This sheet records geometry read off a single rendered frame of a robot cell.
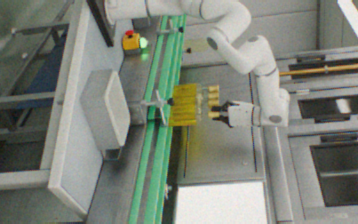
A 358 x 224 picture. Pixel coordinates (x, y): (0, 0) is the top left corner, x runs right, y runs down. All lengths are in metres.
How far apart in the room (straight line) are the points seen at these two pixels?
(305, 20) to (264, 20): 0.73
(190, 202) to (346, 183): 0.57
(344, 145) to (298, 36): 6.55
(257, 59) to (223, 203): 0.52
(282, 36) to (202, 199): 6.84
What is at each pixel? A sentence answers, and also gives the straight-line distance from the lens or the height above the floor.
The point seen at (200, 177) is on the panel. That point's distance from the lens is 1.66.
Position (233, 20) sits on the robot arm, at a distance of 1.47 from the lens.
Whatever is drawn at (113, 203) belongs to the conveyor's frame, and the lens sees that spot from 1.40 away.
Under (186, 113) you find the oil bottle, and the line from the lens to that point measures 1.73.
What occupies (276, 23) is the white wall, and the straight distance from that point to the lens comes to 8.12.
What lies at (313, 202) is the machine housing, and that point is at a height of 1.47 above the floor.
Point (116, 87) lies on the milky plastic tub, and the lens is 1.54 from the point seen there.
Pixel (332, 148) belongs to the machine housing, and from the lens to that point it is 1.83.
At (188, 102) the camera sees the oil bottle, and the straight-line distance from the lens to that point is 1.78.
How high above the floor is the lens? 1.27
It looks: 8 degrees down
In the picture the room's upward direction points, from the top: 85 degrees clockwise
